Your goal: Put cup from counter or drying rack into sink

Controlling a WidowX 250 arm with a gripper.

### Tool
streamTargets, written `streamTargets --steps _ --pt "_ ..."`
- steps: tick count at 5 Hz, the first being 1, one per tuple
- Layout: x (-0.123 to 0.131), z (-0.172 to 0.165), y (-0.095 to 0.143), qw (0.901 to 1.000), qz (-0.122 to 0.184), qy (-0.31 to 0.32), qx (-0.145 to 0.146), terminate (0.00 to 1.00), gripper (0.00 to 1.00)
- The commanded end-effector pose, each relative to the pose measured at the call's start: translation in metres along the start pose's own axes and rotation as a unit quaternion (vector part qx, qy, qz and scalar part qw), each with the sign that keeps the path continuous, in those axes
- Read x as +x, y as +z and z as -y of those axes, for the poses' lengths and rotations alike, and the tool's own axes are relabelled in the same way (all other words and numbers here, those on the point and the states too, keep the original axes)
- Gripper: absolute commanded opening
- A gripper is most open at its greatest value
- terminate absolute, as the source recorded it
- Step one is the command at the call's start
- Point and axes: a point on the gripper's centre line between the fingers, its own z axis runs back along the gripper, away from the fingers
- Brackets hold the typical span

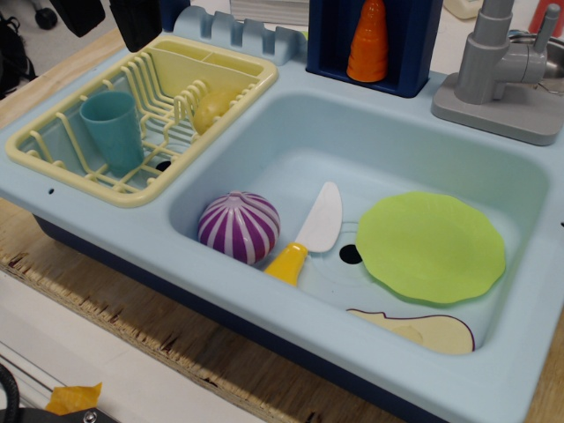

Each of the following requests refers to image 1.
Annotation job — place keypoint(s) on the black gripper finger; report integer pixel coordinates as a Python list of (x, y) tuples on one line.
[(80, 16), (139, 21)]

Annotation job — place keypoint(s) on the teal plastic cup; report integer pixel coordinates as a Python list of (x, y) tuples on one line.
[(111, 120)]

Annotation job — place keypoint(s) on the yellow dish drying rack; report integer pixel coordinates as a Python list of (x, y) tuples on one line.
[(167, 79)]

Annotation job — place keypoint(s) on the black chair wheel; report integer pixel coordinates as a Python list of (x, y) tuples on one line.
[(45, 18)]

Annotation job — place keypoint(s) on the yellow toy potato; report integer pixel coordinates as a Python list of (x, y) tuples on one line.
[(211, 106)]

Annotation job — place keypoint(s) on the light blue plate stand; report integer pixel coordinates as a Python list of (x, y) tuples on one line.
[(279, 45)]

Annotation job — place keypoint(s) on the purple striped toy onion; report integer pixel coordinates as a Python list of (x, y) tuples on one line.
[(240, 224)]

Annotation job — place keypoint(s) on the orange toy carrot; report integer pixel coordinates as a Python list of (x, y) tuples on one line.
[(369, 51)]

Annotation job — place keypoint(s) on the dark blue holder box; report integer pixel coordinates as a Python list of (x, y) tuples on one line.
[(412, 27)]

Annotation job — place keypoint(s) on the white yellow toy knife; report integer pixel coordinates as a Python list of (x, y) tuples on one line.
[(318, 234)]

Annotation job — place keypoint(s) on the grey toy faucet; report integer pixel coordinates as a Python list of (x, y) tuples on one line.
[(492, 90)]

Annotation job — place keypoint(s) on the green plastic plate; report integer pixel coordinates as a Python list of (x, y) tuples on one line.
[(431, 247)]

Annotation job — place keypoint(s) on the yellow tape piece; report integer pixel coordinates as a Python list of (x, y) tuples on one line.
[(67, 400)]

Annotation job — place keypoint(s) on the red object at corner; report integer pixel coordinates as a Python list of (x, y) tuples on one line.
[(539, 16)]

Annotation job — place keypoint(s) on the metal bowl behind faucet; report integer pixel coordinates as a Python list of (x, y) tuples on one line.
[(552, 81)]

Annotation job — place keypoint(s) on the halved toy eggplant slice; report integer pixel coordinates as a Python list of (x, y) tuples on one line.
[(439, 333)]

